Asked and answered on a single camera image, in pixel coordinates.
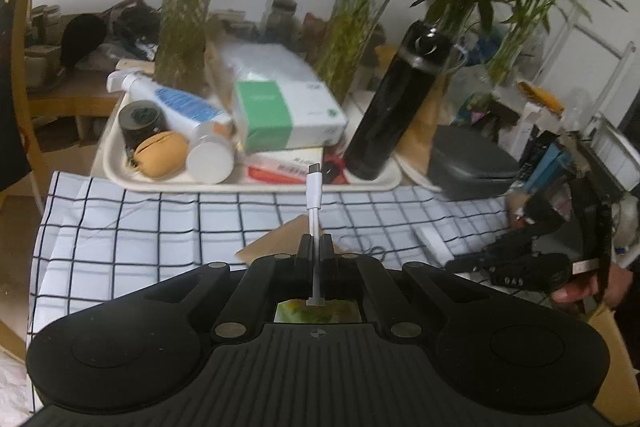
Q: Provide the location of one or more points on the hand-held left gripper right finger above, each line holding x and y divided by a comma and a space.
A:
326, 252

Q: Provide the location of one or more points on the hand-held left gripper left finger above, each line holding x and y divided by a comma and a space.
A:
306, 252

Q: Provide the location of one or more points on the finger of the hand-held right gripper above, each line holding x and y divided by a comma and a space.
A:
525, 269
545, 224

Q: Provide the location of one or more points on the cardboard box green print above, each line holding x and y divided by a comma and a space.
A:
270, 247

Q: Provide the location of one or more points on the person's right hand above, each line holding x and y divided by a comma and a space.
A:
620, 287

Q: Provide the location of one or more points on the red white flat box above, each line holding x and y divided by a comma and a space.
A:
280, 167

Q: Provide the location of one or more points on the white rectangular charger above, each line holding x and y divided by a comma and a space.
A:
432, 247

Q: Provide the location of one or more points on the grey zip case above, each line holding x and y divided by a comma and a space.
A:
470, 162

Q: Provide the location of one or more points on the white tray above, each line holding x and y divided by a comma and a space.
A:
415, 177
150, 184

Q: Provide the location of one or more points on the yellow black pouch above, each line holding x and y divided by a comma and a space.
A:
542, 98

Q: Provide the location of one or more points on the white jar lid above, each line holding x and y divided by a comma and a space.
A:
210, 159

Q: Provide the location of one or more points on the colourful printed bag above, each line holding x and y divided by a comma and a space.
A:
470, 109

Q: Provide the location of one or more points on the green white tissue box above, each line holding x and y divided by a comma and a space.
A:
280, 117

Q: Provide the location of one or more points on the black thermos bottle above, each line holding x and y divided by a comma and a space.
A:
390, 107

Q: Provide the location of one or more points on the glass vase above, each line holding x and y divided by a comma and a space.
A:
345, 42
505, 54
457, 27
182, 32

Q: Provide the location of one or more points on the white black checked tablecloth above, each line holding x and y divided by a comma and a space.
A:
125, 232

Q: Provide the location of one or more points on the white spray bottle blue label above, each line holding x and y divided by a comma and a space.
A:
185, 104

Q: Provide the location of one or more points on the black round tin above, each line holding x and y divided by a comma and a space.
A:
142, 122

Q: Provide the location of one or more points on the wooden low table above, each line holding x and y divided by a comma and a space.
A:
65, 92

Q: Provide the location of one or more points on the black cap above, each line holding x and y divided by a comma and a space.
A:
82, 39

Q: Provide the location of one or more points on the wooden chair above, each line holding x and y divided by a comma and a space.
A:
21, 57

